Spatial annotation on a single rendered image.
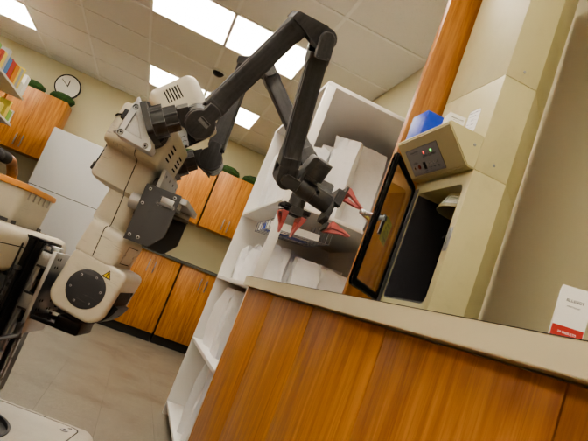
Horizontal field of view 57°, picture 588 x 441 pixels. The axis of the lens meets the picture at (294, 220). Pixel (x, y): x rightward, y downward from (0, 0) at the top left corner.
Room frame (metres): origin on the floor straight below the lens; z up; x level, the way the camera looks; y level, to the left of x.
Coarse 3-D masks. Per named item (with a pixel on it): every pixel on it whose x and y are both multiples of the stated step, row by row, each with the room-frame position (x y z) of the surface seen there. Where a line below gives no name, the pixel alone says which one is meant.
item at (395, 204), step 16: (400, 176) 1.55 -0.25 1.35; (400, 192) 1.60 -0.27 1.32; (384, 208) 1.52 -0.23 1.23; (400, 208) 1.65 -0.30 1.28; (368, 224) 1.46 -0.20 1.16; (384, 224) 1.56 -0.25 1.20; (400, 224) 1.71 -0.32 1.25; (384, 240) 1.61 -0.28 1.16; (368, 256) 1.53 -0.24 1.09; (384, 256) 1.66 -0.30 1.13; (352, 272) 1.46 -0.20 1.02; (368, 272) 1.57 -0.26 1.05
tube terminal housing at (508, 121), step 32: (480, 96) 1.53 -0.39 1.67; (512, 96) 1.44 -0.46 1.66; (480, 128) 1.47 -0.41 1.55; (512, 128) 1.45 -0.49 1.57; (480, 160) 1.44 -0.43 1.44; (512, 160) 1.46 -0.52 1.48; (448, 192) 1.59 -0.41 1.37; (480, 192) 1.44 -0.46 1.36; (512, 192) 1.56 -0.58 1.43; (480, 224) 1.45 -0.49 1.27; (448, 256) 1.44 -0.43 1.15; (480, 256) 1.46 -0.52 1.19; (384, 288) 1.72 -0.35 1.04; (448, 288) 1.44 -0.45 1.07; (480, 288) 1.54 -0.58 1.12
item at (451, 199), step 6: (456, 192) 1.56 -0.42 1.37; (450, 198) 1.56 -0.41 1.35; (456, 198) 1.54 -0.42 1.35; (444, 204) 1.56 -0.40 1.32; (450, 204) 1.54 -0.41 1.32; (456, 204) 1.53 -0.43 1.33; (438, 210) 1.63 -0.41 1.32; (444, 210) 1.65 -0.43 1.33; (450, 210) 1.66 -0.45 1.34; (444, 216) 1.67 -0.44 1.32; (450, 216) 1.67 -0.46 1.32
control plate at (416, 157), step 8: (424, 144) 1.57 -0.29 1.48; (432, 144) 1.53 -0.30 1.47; (408, 152) 1.68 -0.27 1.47; (416, 152) 1.63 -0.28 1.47; (424, 152) 1.59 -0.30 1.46; (432, 152) 1.55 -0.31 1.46; (440, 152) 1.51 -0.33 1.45; (416, 160) 1.65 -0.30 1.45; (424, 160) 1.61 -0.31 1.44; (432, 160) 1.57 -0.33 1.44; (440, 160) 1.53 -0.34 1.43; (416, 168) 1.67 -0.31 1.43; (432, 168) 1.59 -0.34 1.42; (440, 168) 1.55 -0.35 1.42
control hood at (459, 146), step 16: (432, 128) 1.50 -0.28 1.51; (448, 128) 1.43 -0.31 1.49; (464, 128) 1.42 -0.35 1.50; (400, 144) 1.70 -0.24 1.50; (416, 144) 1.61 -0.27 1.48; (448, 144) 1.46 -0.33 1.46; (464, 144) 1.42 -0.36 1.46; (480, 144) 1.43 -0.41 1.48; (448, 160) 1.50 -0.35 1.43; (464, 160) 1.43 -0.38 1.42; (416, 176) 1.69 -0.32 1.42; (432, 176) 1.62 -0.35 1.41
